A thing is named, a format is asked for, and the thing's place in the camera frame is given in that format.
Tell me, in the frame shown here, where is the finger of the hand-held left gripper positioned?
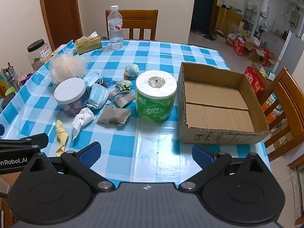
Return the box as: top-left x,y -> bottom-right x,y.
19,133 -> 49,149

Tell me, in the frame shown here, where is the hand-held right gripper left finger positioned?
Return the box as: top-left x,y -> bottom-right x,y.
22,142 -> 116,193

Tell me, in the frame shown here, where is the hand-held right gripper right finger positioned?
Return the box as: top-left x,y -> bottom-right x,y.
179,144 -> 270,193

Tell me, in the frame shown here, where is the yellow cloth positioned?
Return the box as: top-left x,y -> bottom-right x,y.
55,119 -> 69,157

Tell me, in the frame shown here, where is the white cloth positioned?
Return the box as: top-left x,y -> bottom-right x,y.
72,108 -> 97,140

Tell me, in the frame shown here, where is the large grey fabric pouch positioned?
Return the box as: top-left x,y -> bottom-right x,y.
96,106 -> 132,126

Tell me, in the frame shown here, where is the brown cardboard box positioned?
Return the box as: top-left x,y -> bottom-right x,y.
178,62 -> 270,145

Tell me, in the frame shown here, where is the blue face mask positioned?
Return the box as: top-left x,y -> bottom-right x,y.
86,83 -> 110,110
83,71 -> 104,86

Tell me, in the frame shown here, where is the cream mesh bath pouf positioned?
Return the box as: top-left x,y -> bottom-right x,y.
49,54 -> 88,85

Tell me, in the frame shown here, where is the jar with white lid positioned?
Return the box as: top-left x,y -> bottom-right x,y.
54,78 -> 87,117

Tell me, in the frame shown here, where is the small grey fabric pouch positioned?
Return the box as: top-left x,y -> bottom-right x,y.
108,89 -> 136,107

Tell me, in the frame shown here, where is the pen holder with pens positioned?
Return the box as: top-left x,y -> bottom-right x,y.
0,63 -> 22,93

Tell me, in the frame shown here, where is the toilet paper roll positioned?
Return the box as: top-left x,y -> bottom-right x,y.
135,70 -> 178,123

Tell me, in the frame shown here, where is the clear jar with black lid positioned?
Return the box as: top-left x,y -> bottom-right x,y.
27,39 -> 53,71

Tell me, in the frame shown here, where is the large red snack box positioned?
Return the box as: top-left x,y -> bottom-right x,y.
245,66 -> 265,95

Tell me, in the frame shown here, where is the blue white plush toy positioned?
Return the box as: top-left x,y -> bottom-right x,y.
124,64 -> 140,80

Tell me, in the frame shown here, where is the wooden chair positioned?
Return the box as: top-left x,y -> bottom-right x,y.
258,68 -> 304,162
105,9 -> 159,41

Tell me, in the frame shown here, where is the gold tissue box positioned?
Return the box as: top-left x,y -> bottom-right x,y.
75,31 -> 103,55

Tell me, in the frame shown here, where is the blue checked tablecloth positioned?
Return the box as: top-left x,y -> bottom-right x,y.
0,39 -> 271,188

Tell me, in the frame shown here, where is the tall red box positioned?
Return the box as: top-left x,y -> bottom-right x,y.
234,38 -> 245,56

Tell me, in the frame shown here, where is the open cardboard box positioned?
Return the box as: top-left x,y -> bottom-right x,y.
245,40 -> 264,62

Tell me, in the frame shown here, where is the open red box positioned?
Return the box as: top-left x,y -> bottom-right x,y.
260,47 -> 277,67

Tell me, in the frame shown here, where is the clear water bottle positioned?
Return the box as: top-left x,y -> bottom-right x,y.
107,5 -> 124,50

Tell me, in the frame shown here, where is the brown wooden door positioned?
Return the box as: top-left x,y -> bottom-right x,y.
38,0 -> 83,50

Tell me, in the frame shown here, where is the grey refrigerator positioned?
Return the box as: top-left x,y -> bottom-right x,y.
275,32 -> 304,76

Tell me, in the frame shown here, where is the wooden cabinet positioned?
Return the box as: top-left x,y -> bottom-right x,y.
215,6 -> 243,36

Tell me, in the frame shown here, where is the wall water heater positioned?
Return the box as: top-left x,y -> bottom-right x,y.
288,11 -> 300,28

